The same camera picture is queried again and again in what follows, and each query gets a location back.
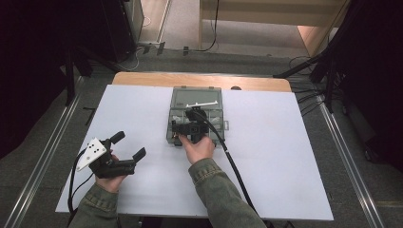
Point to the person's right hand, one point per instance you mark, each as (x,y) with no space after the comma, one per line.
(198,150)

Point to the person's left hand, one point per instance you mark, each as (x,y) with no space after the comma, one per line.
(111,183)

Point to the grey transparent compartment box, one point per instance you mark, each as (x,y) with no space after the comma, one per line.
(196,95)

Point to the dark cabinet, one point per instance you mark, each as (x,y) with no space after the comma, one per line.
(120,28)

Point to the light wooden desk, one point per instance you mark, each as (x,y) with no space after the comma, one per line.
(253,12)

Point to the white table cover sheet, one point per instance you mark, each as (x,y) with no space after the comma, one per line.
(269,142)

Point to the black metal stand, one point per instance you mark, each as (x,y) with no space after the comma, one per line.
(316,60)
(72,69)

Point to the black curtain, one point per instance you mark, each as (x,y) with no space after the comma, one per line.
(374,79)
(31,63)

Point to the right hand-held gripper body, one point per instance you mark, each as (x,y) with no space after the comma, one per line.
(191,128)

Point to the metal floor rail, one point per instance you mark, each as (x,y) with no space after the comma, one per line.
(41,161)
(351,164)

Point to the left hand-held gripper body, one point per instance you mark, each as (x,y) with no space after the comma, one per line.
(111,167)

